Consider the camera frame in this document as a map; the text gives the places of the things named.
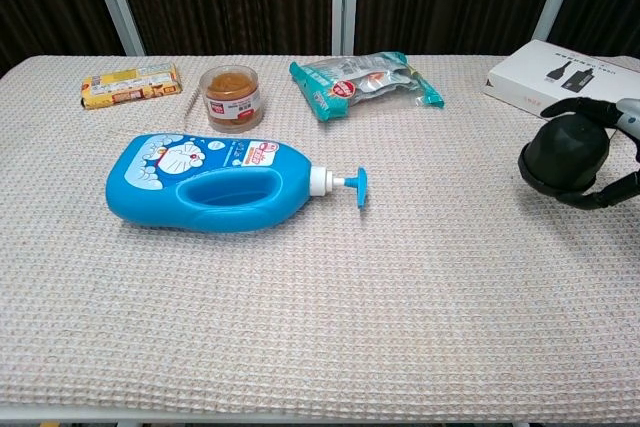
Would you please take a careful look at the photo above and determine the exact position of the beige waffle tablecloth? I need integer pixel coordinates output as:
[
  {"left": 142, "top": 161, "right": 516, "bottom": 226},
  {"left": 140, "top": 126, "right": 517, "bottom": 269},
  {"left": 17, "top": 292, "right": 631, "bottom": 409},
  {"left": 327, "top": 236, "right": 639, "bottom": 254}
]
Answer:
[{"left": 0, "top": 54, "right": 640, "bottom": 421}]

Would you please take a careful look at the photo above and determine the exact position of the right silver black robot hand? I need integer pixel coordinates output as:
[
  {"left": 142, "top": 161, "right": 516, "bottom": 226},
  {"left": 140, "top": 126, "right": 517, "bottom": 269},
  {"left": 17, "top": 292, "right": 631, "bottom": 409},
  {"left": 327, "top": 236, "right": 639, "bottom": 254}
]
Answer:
[{"left": 539, "top": 95, "right": 640, "bottom": 212}]

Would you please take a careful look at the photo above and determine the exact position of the white cardboard product box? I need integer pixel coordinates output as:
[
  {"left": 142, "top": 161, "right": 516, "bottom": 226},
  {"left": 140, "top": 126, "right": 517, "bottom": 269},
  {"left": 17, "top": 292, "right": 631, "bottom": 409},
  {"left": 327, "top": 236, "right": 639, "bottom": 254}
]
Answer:
[{"left": 482, "top": 38, "right": 640, "bottom": 142}]

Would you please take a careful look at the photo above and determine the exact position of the blue pump detergent bottle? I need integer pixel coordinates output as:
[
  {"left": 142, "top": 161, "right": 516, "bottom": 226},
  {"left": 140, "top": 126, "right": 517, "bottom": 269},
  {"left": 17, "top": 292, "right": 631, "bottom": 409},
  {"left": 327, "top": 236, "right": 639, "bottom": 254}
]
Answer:
[{"left": 104, "top": 131, "right": 370, "bottom": 234}]

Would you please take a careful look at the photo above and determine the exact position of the yellow biscuit pack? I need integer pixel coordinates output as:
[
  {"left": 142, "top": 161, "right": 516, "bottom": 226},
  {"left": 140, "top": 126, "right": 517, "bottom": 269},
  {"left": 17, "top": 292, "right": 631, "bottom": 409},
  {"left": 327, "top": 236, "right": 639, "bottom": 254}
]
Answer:
[{"left": 80, "top": 63, "right": 184, "bottom": 111}]

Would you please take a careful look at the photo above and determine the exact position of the clear plastic cookie jar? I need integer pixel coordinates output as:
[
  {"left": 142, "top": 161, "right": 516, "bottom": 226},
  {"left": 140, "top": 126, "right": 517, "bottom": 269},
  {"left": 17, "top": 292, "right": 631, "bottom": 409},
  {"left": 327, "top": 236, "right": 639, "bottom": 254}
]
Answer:
[{"left": 198, "top": 64, "right": 265, "bottom": 134}]

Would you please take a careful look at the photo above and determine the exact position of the teal snack bag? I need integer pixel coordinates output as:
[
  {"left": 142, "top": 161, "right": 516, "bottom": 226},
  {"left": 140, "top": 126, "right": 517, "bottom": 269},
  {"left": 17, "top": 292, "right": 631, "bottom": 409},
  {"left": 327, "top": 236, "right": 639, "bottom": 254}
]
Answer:
[{"left": 289, "top": 50, "right": 446, "bottom": 123}]

